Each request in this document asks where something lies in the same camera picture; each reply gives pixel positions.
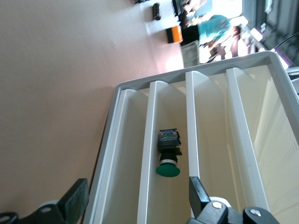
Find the green mushroom push button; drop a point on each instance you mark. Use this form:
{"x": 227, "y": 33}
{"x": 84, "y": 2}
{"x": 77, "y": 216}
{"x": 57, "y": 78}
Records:
{"x": 168, "y": 171}

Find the white drawer cabinet housing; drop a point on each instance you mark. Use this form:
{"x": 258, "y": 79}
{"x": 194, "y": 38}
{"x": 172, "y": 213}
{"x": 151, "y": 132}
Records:
{"x": 102, "y": 163}

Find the orange button enclosure box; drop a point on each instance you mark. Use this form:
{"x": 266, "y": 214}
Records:
{"x": 174, "y": 34}

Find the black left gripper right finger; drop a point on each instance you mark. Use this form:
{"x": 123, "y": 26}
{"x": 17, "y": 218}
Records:
{"x": 197, "y": 193}

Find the person in teal shirt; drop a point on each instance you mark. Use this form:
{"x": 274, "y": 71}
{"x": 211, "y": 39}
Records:
{"x": 215, "y": 25}

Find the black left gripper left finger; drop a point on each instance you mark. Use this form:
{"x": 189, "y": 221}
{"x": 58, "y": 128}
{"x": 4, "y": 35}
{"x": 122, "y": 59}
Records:
{"x": 74, "y": 198}

